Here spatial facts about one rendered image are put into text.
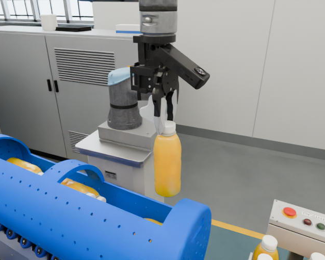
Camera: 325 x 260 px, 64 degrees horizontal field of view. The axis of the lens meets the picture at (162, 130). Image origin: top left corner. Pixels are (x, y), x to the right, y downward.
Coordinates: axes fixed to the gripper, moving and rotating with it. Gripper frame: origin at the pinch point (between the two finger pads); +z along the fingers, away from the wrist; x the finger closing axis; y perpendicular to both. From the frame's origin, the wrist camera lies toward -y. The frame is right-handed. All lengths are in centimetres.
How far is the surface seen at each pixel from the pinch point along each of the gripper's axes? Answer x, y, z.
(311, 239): -19, -37, 35
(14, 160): 0, 68, 30
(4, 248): 18, 57, 54
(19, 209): 18.2, 37.6, 27.0
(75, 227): 16.8, 17.1, 24.8
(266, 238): -11.6, -25.7, 33.6
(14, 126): -115, 267, 105
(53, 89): -123, 193, 52
